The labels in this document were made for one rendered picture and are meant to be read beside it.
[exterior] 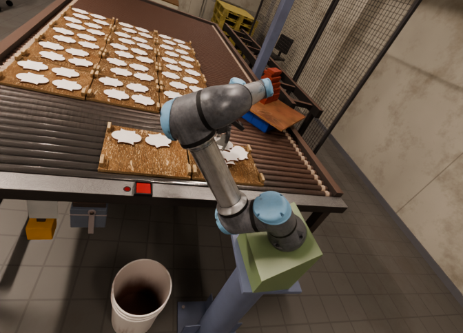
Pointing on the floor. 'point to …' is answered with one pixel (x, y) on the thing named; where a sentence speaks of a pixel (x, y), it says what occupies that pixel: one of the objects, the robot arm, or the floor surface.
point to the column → (224, 303)
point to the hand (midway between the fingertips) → (220, 143)
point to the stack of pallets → (234, 16)
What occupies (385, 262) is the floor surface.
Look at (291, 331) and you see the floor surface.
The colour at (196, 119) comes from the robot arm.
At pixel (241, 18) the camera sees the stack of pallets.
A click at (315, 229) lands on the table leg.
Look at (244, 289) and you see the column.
